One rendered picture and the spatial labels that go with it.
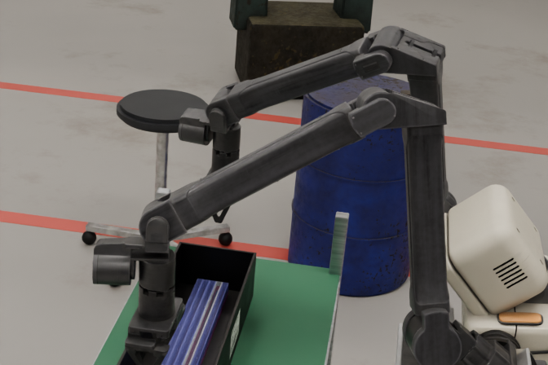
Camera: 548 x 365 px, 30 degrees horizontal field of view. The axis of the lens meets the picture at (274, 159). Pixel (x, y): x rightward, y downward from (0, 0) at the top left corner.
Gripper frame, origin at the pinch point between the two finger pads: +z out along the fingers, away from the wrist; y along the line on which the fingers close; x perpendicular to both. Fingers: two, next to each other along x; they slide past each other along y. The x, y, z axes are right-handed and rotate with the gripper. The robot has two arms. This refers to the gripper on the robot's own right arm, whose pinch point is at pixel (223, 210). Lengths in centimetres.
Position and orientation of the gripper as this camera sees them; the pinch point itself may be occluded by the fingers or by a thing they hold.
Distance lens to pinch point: 217.5
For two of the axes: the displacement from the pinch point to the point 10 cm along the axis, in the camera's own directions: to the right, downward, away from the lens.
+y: -1.6, 3.8, -9.1
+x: 9.9, 1.2, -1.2
